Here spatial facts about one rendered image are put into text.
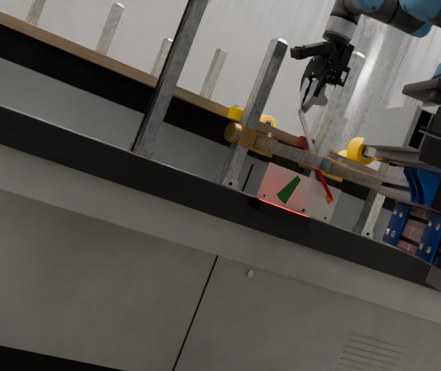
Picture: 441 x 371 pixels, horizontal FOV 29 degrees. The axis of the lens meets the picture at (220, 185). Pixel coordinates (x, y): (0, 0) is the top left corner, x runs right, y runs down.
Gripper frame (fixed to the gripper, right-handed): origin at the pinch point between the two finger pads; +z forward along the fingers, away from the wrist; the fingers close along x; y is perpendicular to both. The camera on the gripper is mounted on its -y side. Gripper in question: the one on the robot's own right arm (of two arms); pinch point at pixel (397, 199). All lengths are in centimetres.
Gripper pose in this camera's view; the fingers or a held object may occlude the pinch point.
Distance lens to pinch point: 214.4
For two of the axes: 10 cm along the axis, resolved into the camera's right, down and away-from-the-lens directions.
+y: 4.9, 1.9, -8.5
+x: 8.0, 2.9, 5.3
